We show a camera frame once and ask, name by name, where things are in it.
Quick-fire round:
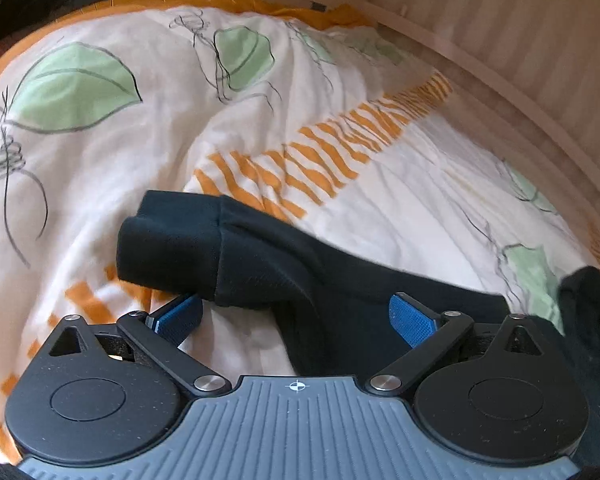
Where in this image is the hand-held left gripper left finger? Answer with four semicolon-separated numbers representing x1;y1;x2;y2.
47;293;227;397

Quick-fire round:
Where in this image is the white leaf print duvet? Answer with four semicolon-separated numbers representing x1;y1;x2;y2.
0;0;600;466

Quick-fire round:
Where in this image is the white slatted bed frame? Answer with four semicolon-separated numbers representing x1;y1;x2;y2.
350;0;600;281

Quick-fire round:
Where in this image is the black sweater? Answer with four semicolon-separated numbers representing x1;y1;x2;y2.
116;190;600;466

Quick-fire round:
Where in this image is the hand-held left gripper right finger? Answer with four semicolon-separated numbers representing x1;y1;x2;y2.
365;291;548;397

